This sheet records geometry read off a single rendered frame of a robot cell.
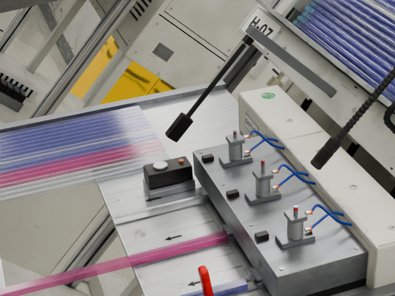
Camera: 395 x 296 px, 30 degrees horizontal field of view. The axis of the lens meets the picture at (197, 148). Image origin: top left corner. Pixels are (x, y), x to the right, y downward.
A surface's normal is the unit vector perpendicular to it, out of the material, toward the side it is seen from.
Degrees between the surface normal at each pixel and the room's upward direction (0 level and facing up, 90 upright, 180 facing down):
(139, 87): 90
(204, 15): 90
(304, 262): 44
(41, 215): 90
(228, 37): 90
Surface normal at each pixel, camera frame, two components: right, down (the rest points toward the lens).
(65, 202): 0.33, 0.48
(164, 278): -0.05, -0.85
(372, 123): -0.72, -0.43
